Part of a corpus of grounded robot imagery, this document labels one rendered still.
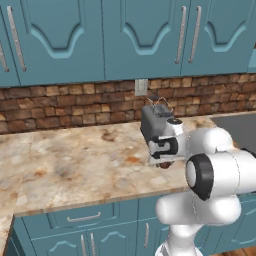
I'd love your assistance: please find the grey sink basin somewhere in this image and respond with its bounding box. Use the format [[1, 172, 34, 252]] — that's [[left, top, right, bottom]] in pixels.
[[209, 112, 256, 155]]

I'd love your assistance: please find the grey wall socket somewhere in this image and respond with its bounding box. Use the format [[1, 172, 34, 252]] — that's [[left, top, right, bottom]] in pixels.
[[134, 78, 149, 97]]

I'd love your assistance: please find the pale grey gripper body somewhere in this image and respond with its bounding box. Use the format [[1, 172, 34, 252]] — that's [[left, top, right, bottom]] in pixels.
[[147, 155, 187, 168]]

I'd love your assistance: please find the teal base cupboard door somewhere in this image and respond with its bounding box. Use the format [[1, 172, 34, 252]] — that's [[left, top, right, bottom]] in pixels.
[[30, 229, 90, 256], [86, 221, 139, 256], [213, 193, 256, 255], [135, 217, 172, 256]]

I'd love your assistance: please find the teal drawer front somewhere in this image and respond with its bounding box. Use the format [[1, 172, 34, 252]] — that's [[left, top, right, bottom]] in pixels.
[[137, 194, 168, 222], [45, 201, 121, 231]]

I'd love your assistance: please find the teal wall cupboard door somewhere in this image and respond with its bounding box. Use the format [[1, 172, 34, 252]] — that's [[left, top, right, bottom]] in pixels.
[[180, 0, 256, 77], [0, 6, 21, 88], [101, 0, 192, 82], [0, 0, 106, 87]]

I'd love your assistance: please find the dark grey toaster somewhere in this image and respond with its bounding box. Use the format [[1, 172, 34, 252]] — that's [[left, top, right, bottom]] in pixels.
[[139, 96, 175, 148]]

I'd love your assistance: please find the silver cupboard handle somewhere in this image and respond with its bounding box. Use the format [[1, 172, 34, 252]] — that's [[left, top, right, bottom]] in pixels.
[[80, 234, 87, 256], [143, 222, 150, 249], [187, 5, 203, 65], [6, 5, 27, 72], [174, 5, 188, 65], [0, 41, 10, 73], [89, 232, 97, 256]]

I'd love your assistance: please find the silver drawer handle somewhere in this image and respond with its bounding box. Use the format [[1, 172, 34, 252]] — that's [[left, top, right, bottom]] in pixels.
[[66, 211, 102, 224]]

